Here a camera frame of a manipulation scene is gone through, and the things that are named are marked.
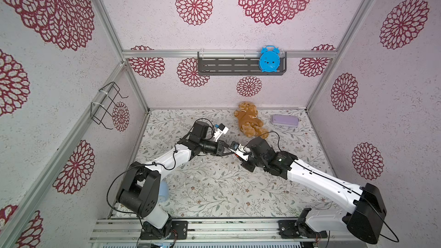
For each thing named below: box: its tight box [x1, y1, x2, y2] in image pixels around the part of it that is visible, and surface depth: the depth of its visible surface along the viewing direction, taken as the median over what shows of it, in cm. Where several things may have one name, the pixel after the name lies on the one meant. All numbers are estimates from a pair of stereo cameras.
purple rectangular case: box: [271, 114, 300, 128], surface depth 113 cm
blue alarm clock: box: [258, 45, 281, 73], surface depth 90 cm
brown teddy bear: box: [233, 101, 270, 139], surface depth 107 cm
